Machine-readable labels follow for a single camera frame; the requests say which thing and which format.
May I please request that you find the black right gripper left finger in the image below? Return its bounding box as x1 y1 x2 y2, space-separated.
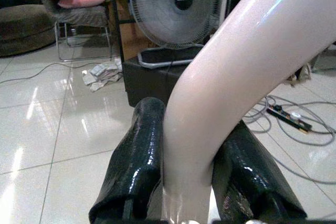
88 97 166 224

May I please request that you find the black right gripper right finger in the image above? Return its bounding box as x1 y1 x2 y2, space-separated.
211 120 308 222

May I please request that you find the white plastic broom handle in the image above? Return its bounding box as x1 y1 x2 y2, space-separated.
161 0 336 224

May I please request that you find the grey floor fan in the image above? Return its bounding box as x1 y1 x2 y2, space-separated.
129 0 224 70

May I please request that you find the black power strip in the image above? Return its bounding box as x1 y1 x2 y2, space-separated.
266 104 313 135

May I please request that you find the black box stool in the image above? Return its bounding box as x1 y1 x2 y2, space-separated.
122 46 204 108

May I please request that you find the crumpled grey cloth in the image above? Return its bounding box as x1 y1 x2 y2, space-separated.
81 60 123 93

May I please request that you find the dark brown sofa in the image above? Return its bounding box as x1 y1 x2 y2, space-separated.
0 0 56 58

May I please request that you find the thin grey floor cable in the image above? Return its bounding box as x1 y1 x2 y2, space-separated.
0 61 106 85

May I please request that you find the black frame table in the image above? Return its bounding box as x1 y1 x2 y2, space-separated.
97 0 148 63

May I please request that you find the metal frame chair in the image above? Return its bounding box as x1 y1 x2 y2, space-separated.
39 0 113 62

